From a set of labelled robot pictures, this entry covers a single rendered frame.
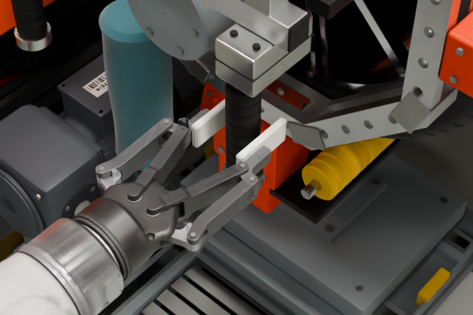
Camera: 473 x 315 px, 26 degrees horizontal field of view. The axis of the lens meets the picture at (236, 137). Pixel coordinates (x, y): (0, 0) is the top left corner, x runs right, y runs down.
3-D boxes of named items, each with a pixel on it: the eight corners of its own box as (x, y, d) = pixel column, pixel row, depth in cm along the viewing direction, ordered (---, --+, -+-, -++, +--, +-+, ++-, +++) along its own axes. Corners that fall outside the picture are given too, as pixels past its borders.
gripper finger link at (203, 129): (196, 148, 105) (191, 145, 105) (242, 112, 108) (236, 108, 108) (196, 129, 102) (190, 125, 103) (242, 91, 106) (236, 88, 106)
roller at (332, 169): (441, 103, 155) (448, 76, 151) (320, 219, 140) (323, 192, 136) (410, 86, 158) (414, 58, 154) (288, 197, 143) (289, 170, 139)
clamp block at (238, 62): (312, 52, 102) (315, 11, 98) (253, 100, 97) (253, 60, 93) (273, 29, 104) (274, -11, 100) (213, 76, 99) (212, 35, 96)
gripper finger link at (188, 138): (180, 150, 103) (159, 135, 105) (214, 122, 106) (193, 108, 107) (179, 140, 102) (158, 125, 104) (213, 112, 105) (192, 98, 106)
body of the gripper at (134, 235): (68, 251, 99) (136, 195, 103) (130, 301, 95) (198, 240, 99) (58, 202, 93) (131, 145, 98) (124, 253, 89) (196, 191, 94)
